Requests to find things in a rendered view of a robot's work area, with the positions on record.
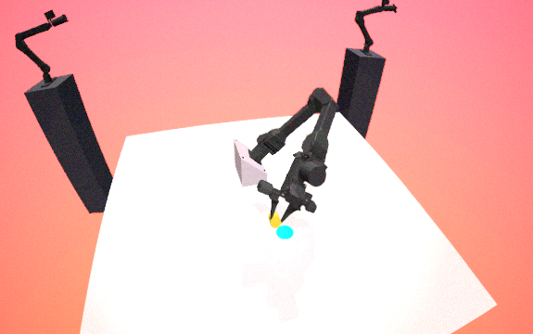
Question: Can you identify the yellow cylinder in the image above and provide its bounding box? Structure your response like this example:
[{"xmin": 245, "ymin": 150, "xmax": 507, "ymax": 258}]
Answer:
[{"xmin": 269, "ymin": 212, "xmax": 281, "ymax": 228}]

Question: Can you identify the cyan circle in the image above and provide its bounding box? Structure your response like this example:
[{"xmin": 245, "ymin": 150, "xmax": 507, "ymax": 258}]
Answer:
[{"xmin": 276, "ymin": 225, "xmax": 293, "ymax": 239}]

